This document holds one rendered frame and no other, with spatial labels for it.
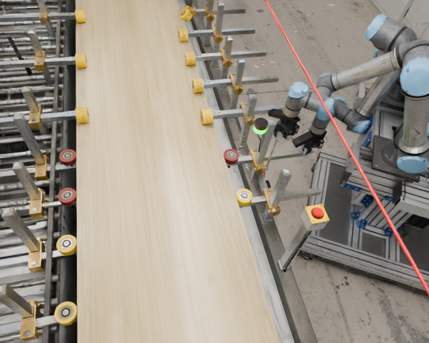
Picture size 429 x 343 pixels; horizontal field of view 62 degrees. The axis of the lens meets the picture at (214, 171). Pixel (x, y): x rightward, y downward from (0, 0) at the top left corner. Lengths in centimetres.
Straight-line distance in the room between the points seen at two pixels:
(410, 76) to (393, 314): 176
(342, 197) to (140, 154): 155
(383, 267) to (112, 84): 202
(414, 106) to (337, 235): 128
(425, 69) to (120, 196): 130
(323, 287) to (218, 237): 121
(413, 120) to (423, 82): 19
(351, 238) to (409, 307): 59
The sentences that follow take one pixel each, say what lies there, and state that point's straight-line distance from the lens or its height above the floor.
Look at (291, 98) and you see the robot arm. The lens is 157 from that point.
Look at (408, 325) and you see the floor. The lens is 279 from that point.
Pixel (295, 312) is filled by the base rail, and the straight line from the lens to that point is 175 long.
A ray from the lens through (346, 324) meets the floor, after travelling 260.
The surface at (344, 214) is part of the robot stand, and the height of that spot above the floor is 21.
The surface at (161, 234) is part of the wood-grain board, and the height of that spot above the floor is 90.
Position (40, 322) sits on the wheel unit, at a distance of 160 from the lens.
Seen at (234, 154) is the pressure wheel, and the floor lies 90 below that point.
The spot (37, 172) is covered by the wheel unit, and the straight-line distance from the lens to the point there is 195.
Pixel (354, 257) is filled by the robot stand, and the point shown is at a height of 22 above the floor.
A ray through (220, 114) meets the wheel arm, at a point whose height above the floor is 96.
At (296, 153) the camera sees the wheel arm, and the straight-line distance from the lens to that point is 198.
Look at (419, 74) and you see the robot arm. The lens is 141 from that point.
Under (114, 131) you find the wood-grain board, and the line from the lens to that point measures 194.
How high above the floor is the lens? 232
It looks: 54 degrees down
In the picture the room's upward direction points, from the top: 8 degrees clockwise
